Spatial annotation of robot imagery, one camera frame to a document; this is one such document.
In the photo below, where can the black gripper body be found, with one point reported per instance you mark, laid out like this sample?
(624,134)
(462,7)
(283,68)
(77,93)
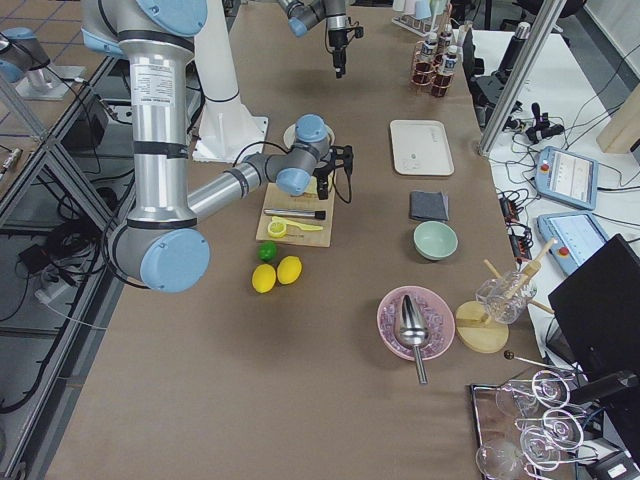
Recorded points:
(336,42)
(323,188)

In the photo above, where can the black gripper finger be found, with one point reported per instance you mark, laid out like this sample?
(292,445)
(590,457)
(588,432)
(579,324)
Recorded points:
(339,71)
(322,190)

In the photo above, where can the bread slice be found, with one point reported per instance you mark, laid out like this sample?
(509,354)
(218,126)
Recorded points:
(300,186)

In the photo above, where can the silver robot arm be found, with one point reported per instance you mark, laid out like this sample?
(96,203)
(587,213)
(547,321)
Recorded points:
(303,17)
(159,243)

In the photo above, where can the cream rabbit tray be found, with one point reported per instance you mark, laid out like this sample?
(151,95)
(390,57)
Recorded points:
(421,148)

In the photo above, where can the wine glass rack tray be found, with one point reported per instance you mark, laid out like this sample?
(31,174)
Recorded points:
(529,427)

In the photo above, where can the steel muddler black tip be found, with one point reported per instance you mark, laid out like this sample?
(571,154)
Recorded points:
(293,213)

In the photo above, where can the yellow plastic knife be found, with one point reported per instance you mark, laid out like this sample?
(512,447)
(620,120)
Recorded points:
(299,225)

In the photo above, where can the wooden cutting board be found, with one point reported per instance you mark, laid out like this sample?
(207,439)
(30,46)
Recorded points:
(309,219)

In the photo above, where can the white round plate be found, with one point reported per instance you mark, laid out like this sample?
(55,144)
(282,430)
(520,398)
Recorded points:
(289,135)

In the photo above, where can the half lemon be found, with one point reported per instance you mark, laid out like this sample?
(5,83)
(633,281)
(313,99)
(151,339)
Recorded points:
(277,229)

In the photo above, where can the tea bottle one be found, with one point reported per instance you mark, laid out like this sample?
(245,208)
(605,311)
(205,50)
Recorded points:
(424,60)

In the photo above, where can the green lime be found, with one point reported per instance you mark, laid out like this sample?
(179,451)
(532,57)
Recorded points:
(267,251)

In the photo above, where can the yellow lemon right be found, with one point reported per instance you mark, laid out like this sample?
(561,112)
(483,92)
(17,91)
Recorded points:
(289,270)

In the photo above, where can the yellow lemon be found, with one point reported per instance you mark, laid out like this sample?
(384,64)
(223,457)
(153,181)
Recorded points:
(289,270)
(263,278)

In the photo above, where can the tea bottle three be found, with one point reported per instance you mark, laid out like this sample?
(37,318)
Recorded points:
(445,72)

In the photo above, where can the grey folded cloth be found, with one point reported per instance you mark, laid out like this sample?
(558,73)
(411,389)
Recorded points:
(425,206)

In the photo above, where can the yellow lemon left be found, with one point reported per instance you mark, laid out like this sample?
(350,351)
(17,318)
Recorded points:
(263,278)

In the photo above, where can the tea bottle two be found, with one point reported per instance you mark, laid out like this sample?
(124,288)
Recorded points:
(444,41)

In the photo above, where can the mint green bowl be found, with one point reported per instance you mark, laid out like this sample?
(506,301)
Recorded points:
(435,240)

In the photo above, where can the pink bowl with ice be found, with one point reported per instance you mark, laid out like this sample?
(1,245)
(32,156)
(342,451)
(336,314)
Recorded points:
(438,318)

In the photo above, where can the steel ice scoop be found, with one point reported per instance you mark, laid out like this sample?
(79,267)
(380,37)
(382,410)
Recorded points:
(411,332)

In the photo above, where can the glass mug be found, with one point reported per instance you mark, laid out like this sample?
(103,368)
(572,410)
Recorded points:
(504,299)

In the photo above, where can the blue teach pendant far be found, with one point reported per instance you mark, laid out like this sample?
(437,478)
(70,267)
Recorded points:
(567,177)

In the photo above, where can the blue teach pendant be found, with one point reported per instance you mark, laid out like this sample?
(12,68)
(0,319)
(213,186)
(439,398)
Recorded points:
(578,234)
(567,177)

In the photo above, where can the blue teach pendant near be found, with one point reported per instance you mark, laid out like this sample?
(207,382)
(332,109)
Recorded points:
(578,234)

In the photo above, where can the black laptop monitor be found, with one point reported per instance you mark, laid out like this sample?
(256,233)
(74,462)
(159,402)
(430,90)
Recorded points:
(597,308)

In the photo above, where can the copper wire bottle rack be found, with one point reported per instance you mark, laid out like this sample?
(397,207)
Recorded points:
(444,19)

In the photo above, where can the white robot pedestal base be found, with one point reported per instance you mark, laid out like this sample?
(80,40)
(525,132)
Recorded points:
(227,130)

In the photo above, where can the aluminium frame post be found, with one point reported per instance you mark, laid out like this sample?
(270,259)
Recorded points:
(548,14)

